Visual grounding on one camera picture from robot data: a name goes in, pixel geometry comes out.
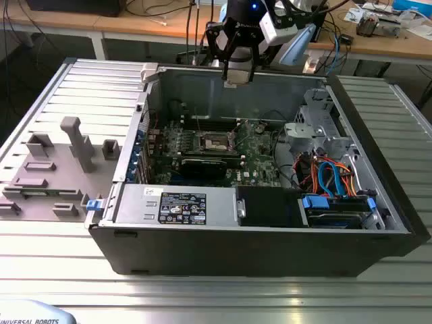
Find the grey plastic case latch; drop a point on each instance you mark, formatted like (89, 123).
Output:
(148, 71)

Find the white paper sheet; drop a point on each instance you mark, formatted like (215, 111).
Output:
(352, 15)

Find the small black device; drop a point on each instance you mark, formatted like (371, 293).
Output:
(347, 38)

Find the black graphics card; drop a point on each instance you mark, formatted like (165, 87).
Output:
(202, 168)

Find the black monitor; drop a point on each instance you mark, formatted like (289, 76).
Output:
(74, 6)

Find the silver power supply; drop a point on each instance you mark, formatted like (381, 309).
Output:
(135, 206)

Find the round coin battery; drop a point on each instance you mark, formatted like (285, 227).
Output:
(260, 128)

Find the green motherboard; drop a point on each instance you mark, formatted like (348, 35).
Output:
(263, 162)

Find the black plastic bay cover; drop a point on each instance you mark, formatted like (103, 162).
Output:
(266, 206)

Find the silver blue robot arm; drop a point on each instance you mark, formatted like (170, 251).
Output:
(297, 47)

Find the grey parts rack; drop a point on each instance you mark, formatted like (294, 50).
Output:
(64, 182)

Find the black case fan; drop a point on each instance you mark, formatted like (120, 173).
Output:
(175, 108)

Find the grey metal drive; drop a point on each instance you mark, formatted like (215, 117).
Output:
(388, 28)

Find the small white label sticker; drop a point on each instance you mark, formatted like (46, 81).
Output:
(150, 191)

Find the black PC case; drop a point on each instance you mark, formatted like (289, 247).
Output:
(236, 251)

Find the silver drive cage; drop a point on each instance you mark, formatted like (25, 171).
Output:
(297, 133)

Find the long wooden desk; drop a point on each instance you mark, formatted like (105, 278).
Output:
(111, 25)

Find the white board label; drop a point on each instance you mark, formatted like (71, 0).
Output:
(250, 174)

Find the silver CPU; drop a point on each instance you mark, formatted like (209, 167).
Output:
(239, 77)

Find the blue cardboard box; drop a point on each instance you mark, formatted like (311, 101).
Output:
(411, 4)

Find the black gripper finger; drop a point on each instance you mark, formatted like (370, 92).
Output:
(225, 67)
(256, 54)

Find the blue plastic latch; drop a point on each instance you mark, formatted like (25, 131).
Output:
(94, 205)

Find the blue disk carrier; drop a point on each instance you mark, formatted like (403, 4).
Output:
(315, 202)

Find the metal CPU cooler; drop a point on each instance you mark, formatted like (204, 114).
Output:
(366, 25)

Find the black label sticker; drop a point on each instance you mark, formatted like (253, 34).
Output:
(182, 209)

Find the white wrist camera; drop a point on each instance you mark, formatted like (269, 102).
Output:
(276, 32)

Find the green RAM stick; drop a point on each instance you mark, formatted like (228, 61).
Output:
(40, 193)

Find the dark hard disk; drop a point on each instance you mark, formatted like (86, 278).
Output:
(337, 219)

